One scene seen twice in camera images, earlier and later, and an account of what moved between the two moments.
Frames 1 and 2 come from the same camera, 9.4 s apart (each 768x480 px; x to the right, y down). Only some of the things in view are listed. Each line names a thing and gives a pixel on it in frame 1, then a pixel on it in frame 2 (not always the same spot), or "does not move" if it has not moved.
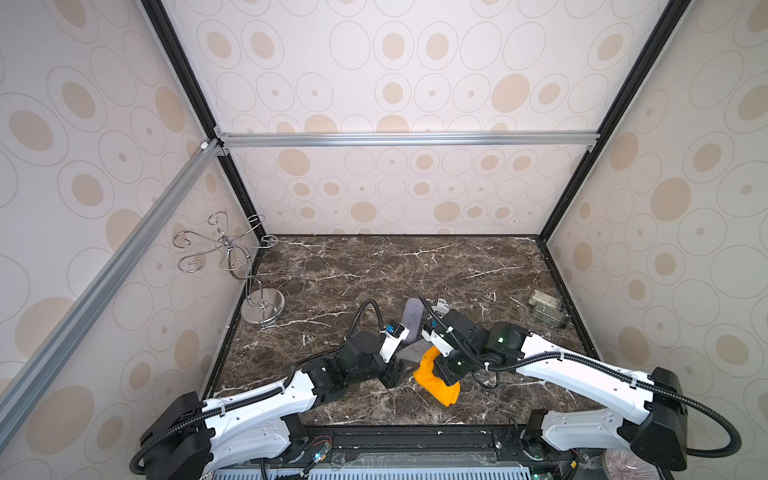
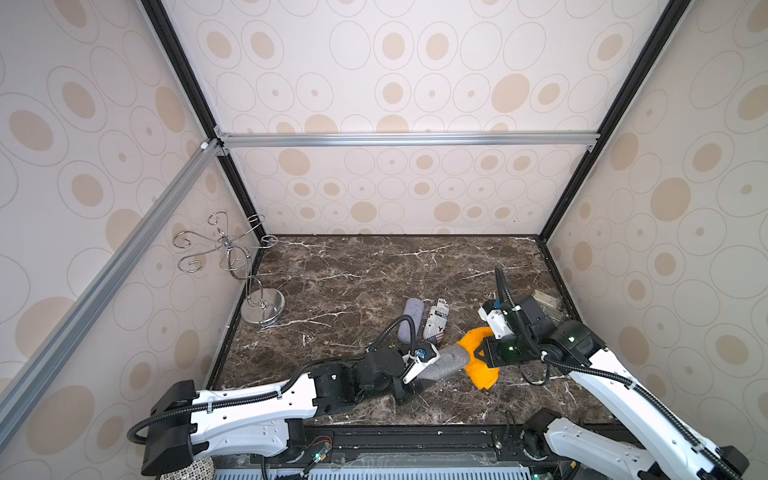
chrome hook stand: [263, 305] does not move
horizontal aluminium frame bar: [223, 141] does not move
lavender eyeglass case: [412, 317] does not move
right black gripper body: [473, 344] → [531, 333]
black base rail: [418, 447] does not move
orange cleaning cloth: [431, 383] → [482, 374]
